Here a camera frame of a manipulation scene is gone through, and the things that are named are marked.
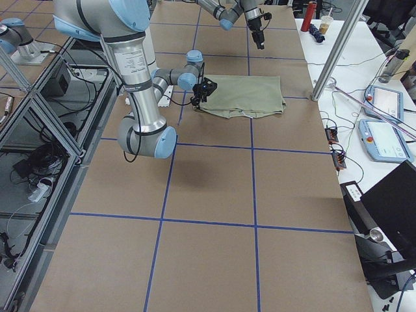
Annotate orange terminal block far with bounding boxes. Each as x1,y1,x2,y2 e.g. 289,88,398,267
325,127,339,144

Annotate aluminium side frame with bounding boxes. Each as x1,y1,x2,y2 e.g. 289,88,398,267
1,39,116,311

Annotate iced coffee cup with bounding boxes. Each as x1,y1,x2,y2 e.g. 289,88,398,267
319,8,333,35

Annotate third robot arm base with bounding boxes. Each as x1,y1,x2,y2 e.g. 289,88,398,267
1,18,55,65

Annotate clear water bottle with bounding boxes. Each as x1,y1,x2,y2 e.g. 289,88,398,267
378,49,410,83

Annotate olive green long-sleeve shirt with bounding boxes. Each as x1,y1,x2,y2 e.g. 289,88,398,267
195,75,286,119

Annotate dark brown control box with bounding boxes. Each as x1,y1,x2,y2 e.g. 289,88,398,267
41,63,71,97

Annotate red cylinder bottle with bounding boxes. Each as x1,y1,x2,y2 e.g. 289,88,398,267
300,1,317,32

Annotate teach pendant tablet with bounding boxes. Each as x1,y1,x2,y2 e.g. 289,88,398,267
364,86,404,121
358,119,415,163

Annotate near teach pendant tablet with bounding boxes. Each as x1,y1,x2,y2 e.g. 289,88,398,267
358,119,415,163

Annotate reacher grabber tool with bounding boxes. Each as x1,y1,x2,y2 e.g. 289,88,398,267
325,77,415,140

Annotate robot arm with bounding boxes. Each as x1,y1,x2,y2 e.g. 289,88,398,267
195,0,272,49
54,1,217,159

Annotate far teach pendant tablet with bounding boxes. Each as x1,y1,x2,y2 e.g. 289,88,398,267
364,86,404,121

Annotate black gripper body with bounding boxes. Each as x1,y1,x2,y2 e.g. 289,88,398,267
190,77,218,109
247,12,272,49

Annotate aluminium frame post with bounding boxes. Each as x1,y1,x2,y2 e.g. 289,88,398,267
311,0,369,101

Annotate orange terminal block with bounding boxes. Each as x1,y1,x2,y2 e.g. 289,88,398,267
330,143,346,172
325,127,339,144

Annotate orange terminal block near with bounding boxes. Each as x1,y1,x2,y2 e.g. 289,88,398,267
330,143,346,172

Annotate folded dark blue umbrella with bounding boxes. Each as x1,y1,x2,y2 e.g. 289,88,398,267
309,23,325,44

